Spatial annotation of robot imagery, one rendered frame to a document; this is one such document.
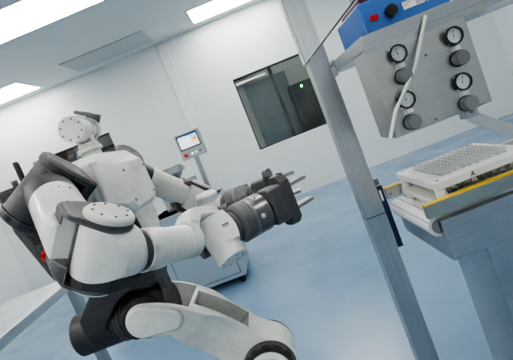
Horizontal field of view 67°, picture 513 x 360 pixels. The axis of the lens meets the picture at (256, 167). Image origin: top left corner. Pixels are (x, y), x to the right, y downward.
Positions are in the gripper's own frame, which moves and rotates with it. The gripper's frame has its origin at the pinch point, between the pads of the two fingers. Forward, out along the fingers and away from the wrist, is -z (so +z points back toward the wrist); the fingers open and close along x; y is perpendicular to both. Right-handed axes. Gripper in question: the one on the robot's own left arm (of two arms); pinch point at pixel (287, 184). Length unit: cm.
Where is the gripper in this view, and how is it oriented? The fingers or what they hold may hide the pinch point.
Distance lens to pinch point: 108.7
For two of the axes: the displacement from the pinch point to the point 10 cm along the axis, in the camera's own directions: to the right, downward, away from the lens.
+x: 3.7, 9.3, 0.9
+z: -9.2, 3.5, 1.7
